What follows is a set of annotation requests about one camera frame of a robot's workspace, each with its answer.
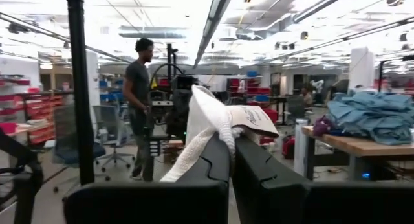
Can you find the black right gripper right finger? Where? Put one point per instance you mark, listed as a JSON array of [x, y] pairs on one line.
[[307, 204]]

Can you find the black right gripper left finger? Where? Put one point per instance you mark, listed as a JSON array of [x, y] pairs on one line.
[[161, 204]]

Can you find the white towel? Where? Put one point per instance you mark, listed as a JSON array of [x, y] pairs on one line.
[[207, 114]]

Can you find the standing person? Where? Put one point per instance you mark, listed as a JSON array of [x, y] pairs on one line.
[[137, 85]]

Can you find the red bag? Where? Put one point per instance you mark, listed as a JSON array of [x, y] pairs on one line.
[[288, 148]]

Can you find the grey office chair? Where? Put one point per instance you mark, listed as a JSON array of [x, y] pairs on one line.
[[108, 120]]

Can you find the purple cloth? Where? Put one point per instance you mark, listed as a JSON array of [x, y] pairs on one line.
[[321, 127]]

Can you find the wooden background table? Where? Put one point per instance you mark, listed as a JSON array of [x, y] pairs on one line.
[[372, 148]]

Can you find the LED light bar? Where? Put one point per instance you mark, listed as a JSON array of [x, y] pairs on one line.
[[213, 17]]

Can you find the seated person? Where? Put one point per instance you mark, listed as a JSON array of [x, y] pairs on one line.
[[306, 97]]

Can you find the blue cloth pile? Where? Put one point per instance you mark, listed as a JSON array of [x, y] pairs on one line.
[[372, 117]]

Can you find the blue mesh office chair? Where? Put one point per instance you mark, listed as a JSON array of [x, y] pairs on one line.
[[64, 130]]

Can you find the red bin shelving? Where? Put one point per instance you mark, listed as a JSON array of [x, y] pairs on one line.
[[42, 107]]

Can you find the white column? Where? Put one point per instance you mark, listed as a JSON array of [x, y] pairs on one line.
[[362, 68]]

